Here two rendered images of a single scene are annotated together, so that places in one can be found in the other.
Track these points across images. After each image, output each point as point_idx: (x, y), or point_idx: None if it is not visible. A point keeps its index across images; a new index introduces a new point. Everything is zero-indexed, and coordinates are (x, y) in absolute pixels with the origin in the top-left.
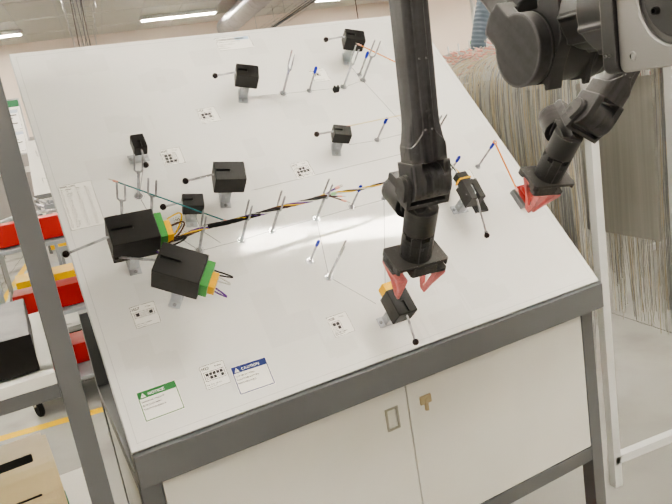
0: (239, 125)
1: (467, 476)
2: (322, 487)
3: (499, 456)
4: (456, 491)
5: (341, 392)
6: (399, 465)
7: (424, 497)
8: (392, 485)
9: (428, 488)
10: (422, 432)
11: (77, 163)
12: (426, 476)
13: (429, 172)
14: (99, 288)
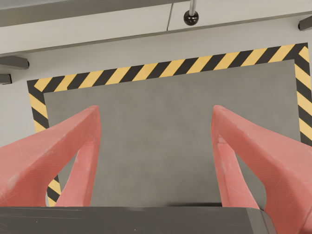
0: None
1: (225, 15)
2: (46, 24)
3: (271, 8)
4: (208, 20)
5: (34, 13)
6: (148, 14)
7: (171, 22)
8: (136, 21)
9: (178, 20)
10: (187, 1)
11: None
12: (178, 16)
13: None
14: None
